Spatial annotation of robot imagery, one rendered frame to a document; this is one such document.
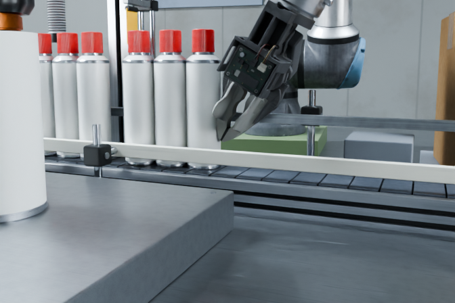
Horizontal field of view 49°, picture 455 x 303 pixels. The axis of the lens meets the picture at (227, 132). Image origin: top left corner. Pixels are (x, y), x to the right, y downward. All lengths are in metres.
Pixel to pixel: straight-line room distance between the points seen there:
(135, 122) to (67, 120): 0.13
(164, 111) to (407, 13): 2.52
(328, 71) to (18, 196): 0.78
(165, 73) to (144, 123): 0.08
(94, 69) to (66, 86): 0.06
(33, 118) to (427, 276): 0.42
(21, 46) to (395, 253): 0.44
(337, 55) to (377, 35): 2.00
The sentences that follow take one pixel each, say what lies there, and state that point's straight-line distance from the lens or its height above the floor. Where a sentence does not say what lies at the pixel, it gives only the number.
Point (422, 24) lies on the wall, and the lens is 3.14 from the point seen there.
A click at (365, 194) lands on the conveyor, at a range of 0.64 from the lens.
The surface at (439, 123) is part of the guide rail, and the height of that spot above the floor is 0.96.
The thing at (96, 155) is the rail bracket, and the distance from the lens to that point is 0.72.
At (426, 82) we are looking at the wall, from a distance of 3.14.
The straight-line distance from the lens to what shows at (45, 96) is 0.87.
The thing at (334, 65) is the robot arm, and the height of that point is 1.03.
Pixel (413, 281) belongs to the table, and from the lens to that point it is 0.52.
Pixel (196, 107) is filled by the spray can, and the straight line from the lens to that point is 0.72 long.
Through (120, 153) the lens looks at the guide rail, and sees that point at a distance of 0.77.
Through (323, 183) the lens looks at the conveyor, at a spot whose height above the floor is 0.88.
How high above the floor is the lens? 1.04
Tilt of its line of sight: 8 degrees down
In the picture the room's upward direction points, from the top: straight up
